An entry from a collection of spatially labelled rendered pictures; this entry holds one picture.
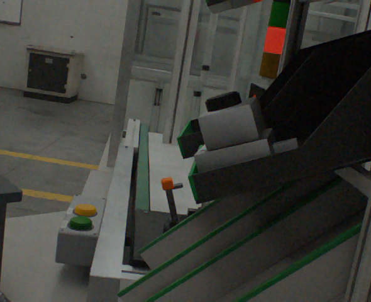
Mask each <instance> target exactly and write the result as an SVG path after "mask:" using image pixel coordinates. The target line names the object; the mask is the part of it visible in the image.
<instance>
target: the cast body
mask: <svg viewBox="0 0 371 302"><path fill-rule="evenodd" d="M205 105H206V109H207V111H206V112H205V113H203V114H202V115H201V116H199V117H198V120H199V125H200V128H201V133H202V137H203V139H204V146H203V147H202V148H201V149H200V150H199V151H198V152H196V154H195V155H194V160H195V163H196V167H197V169H198V171H199V172H203V171H208V170H211V169H216V168H220V167H224V166H227V165H232V164H235V163H237V162H243V161H246V160H250V159H255V158H258V157H263V156H266V155H272V154H276V152H281V151H285V150H289V149H292V148H297V147H299V141H298V138H291V139H288V140H283V141H279V142H277V141H276V137H275V133H274V130H273V128H268V129H265V123H264V119H263V114H262V110H261V109H260V105H259V102H258V98H257V97H252V98H247V99H245V100H241V96H240V94H239V93H238V92H237V91H233V92H227V93H224V94H220V95H217V96H213V97H211V98H208V99H206V102H205Z"/></svg>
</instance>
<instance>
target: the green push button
mask: <svg viewBox="0 0 371 302"><path fill-rule="evenodd" d="M70 226H71V227H72V228H76V229H88V228H91V227H92V220H91V219H90V218H88V217H85V216H74V217H72V218H71V219H70Z"/></svg>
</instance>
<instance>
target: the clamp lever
mask: <svg viewBox="0 0 371 302"><path fill-rule="evenodd" d="M161 183H162V189H163V190H164V191H165V193H166V194H167V201H168V204H169V210H170V215H171V220H172V221H175V220H178V219H179V218H178V214H177V211H176V208H175V201H174V196H173V192H172V190H173V189H180V188H183V183H182V182H180V183H175V184H173V180H172V178H171V177H167V178H163V179H161Z"/></svg>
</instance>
